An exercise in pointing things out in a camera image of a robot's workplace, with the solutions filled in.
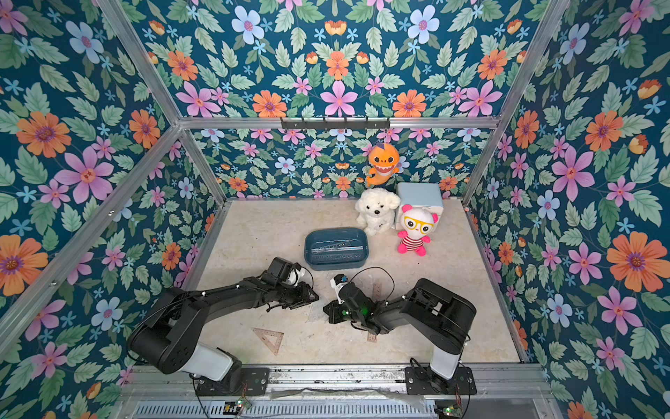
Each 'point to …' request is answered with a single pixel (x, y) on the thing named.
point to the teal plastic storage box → (337, 248)
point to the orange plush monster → (384, 161)
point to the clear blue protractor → (317, 313)
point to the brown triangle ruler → (271, 338)
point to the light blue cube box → (419, 195)
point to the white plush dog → (375, 209)
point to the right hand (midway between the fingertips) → (326, 310)
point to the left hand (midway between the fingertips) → (318, 300)
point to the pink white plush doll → (417, 225)
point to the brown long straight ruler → (377, 296)
